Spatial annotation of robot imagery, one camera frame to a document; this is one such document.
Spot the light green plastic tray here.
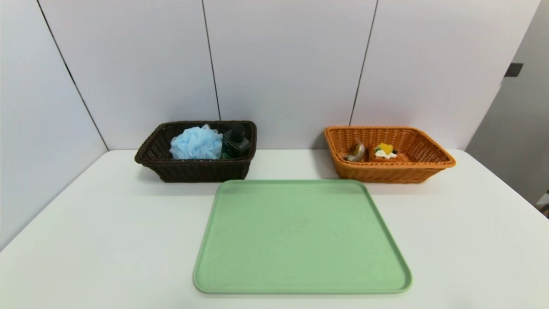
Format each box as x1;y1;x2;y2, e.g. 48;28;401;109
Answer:
193;179;413;295

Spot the orange wicker basket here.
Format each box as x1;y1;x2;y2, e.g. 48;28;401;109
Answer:
324;126;456;184

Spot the blue mesh bath loofah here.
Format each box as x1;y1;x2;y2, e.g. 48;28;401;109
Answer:
170;124;223;160

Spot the dark brown wicker basket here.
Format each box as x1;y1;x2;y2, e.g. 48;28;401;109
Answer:
135;121;258;183

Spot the toy waffle with fruit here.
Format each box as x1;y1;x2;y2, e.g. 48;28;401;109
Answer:
370;142;406;163

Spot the dark green pump bottle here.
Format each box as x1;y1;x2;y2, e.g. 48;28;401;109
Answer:
221;123;252;160

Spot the plastic snack roll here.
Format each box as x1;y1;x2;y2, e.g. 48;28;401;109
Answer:
344;142;366;162

